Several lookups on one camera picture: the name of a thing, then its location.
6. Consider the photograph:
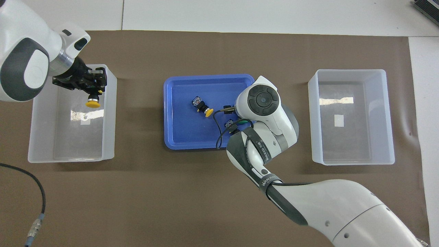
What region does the dark ribbed device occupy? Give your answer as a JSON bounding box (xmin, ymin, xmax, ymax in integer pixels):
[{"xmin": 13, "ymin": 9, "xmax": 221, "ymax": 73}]
[{"xmin": 413, "ymin": 0, "xmax": 439, "ymax": 24}]

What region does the blue plastic tray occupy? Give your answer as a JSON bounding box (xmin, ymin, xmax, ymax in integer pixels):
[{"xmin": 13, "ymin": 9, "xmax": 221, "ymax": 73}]
[{"xmin": 164, "ymin": 74, "xmax": 256, "ymax": 151}]

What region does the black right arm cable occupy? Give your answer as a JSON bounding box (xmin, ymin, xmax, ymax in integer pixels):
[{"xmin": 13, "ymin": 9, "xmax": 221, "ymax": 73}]
[{"xmin": 213, "ymin": 106, "xmax": 240, "ymax": 150}]

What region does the brown paper mat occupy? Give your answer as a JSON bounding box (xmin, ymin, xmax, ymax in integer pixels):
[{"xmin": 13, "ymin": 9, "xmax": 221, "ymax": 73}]
[{"xmin": 0, "ymin": 30, "xmax": 431, "ymax": 247}]

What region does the translucent white plastic box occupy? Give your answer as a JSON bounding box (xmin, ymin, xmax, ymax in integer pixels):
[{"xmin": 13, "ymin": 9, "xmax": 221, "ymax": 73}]
[
  {"xmin": 308, "ymin": 69, "xmax": 395, "ymax": 166},
  {"xmin": 27, "ymin": 64, "xmax": 117, "ymax": 163}
]

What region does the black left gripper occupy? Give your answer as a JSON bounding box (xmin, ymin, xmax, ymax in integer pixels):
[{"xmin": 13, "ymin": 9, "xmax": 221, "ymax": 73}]
[{"xmin": 52, "ymin": 58, "xmax": 107, "ymax": 93}]

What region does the yellow push button switch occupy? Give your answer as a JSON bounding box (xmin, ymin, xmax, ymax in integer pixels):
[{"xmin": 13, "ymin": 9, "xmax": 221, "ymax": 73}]
[
  {"xmin": 191, "ymin": 96, "xmax": 214, "ymax": 117},
  {"xmin": 85, "ymin": 90, "xmax": 103, "ymax": 109}
]

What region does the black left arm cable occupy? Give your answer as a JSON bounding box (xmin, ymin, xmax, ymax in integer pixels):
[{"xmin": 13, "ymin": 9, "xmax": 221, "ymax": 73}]
[{"xmin": 0, "ymin": 163, "xmax": 46, "ymax": 247}]

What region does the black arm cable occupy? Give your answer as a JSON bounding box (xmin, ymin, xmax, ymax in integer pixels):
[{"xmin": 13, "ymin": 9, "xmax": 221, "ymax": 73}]
[
  {"xmin": 0, "ymin": 163, "xmax": 46, "ymax": 247},
  {"xmin": 213, "ymin": 106, "xmax": 240, "ymax": 150}
]

